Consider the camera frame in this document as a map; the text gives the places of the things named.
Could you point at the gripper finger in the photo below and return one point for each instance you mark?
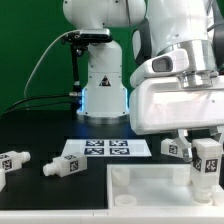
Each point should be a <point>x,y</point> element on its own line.
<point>217,132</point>
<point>183,144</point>

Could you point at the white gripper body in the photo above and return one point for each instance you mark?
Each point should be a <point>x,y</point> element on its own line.
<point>160,105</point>

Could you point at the white square table top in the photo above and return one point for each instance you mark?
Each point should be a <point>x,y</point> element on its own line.
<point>163,185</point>

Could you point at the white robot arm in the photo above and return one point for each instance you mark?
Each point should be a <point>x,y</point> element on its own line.
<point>164,26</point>

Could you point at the paper sheet with markers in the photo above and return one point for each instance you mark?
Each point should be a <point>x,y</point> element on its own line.
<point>107,147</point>

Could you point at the white obstacle left bar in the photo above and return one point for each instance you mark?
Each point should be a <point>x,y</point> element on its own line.
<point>2,179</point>

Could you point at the white obstacle bar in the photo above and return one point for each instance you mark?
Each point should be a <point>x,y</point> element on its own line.
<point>2,179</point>
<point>95,217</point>

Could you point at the white obstacle front bar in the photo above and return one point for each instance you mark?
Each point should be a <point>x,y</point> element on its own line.
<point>95,217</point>

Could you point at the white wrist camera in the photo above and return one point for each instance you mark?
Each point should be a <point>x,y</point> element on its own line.
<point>168,64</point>

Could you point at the black camera stand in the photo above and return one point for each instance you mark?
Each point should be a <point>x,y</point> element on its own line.
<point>79,41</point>

